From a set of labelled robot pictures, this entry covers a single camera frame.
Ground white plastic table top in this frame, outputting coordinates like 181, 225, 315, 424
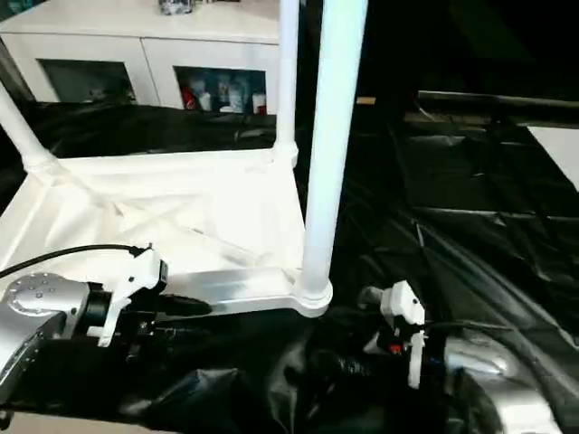
0, 148, 335, 320

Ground black plastic mat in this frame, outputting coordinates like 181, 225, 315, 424
0, 97, 579, 434

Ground white printed carton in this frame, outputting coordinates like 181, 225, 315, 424
223, 79, 245, 113

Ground white flat board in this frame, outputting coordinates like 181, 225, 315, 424
527, 125, 579, 191

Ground black horizontal bar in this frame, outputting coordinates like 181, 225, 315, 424
418, 90, 579, 112

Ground white cabinet with glass doors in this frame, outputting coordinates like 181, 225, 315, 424
0, 0, 281, 114

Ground tall black cabinet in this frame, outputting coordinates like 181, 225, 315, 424
296, 0, 422, 123

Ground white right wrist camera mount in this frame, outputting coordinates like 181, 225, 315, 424
364, 279, 429, 390

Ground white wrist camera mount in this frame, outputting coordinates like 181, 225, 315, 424
97, 246, 171, 349
364, 279, 429, 390

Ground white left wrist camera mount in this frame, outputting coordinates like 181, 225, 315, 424
97, 246, 171, 349

